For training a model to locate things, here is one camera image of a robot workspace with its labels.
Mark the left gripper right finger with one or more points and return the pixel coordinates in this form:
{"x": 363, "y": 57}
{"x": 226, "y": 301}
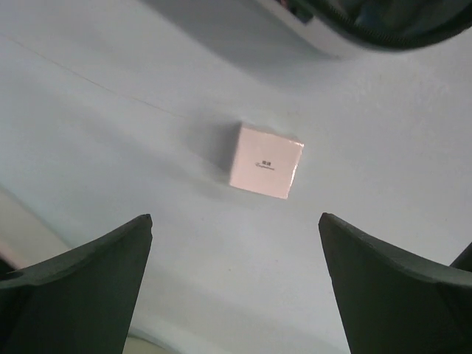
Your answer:
{"x": 393, "y": 301}

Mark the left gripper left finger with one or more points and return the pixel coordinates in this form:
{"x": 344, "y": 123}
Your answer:
{"x": 81, "y": 301}

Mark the small white square box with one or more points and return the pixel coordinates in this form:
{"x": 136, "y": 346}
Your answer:
{"x": 265, "y": 161}

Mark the black white space suitcase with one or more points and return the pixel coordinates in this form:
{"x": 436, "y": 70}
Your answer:
{"x": 340, "y": 29}

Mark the cream oval tray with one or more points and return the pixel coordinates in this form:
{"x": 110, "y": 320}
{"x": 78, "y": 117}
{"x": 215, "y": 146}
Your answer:
{"x": 25, "y": 239}

